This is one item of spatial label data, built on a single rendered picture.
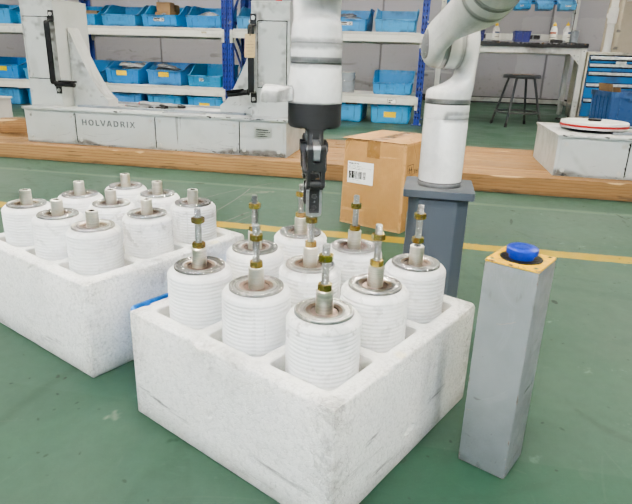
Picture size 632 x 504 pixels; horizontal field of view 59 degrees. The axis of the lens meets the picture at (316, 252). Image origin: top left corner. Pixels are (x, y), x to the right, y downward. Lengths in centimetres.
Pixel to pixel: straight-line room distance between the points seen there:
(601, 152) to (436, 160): 167
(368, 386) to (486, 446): 24
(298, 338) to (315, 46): 37
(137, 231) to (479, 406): 69
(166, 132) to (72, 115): 53
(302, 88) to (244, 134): 208
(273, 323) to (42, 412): 44
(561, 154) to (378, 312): 209
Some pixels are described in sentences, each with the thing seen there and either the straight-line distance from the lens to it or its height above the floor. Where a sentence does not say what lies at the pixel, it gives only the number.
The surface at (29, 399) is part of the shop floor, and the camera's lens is 107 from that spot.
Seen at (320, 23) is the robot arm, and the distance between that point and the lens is 77.
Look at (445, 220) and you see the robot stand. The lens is 120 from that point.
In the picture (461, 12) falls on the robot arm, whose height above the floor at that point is 63.
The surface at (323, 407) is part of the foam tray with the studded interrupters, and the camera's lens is 65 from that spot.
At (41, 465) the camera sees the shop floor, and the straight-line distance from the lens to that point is 92.
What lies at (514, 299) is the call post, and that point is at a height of 27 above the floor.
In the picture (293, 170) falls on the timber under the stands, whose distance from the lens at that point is 272.
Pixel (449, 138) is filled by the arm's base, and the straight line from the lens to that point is 119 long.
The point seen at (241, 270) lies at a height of 23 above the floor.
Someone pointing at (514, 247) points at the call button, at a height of 33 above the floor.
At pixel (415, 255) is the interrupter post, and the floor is 27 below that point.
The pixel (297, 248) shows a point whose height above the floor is 24.
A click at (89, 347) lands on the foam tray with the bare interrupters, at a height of 6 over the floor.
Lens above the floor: 55
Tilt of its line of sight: 19 degrees down
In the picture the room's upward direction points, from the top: 2 degrees clockwise
